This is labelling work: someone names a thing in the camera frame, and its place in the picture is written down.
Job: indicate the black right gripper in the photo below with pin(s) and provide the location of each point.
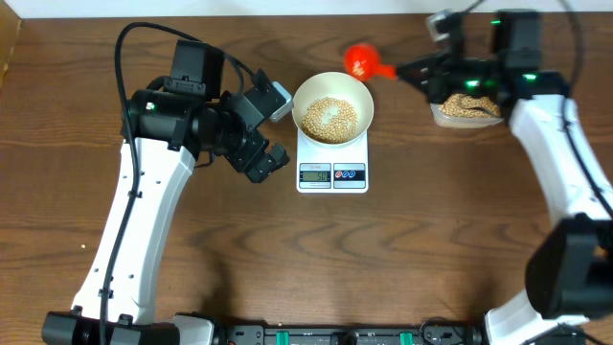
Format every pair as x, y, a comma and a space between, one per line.
437, 72

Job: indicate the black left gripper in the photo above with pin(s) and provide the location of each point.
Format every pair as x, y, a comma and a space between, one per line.
243, 158

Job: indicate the red plastic measuring scoop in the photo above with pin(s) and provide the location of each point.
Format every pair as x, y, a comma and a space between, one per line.
362, 61

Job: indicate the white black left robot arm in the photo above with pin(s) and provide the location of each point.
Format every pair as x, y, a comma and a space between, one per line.
170, 123

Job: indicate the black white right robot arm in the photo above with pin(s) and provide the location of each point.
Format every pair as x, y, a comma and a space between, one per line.
566, 282

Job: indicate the pile of soybeans in bowl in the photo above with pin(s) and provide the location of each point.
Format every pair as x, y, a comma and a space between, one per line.
330, 121

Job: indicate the white digital kitchen scale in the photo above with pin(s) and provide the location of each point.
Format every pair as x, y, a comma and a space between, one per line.
332, 169

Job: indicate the cream round bowl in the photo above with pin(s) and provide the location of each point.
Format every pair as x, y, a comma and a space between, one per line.
339, 86

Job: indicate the clear container of soybeans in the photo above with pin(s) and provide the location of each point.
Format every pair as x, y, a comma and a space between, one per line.
464, 111

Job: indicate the wooden side panel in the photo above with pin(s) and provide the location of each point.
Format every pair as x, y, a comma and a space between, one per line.
10, 25

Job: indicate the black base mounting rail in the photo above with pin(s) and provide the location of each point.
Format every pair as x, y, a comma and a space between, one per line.
432, 333

